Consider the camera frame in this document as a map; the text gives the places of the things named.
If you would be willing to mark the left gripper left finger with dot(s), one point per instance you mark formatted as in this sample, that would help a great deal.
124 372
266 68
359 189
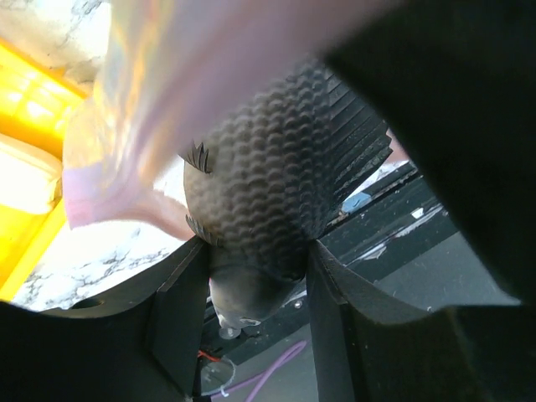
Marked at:
137 341

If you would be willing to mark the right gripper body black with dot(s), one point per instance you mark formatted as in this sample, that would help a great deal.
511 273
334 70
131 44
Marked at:
455 80

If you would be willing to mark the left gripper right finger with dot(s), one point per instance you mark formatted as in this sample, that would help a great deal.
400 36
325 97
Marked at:
370 346

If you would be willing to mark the grey fish toy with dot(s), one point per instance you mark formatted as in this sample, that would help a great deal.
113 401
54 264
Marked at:
264 183

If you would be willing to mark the clear zip top bag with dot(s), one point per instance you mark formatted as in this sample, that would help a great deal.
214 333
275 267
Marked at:
171 71

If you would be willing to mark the white celery toy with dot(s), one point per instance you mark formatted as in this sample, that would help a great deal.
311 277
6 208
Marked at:
30 177

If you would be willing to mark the yellow plastic tray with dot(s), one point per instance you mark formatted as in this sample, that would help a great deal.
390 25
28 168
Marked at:
36 102

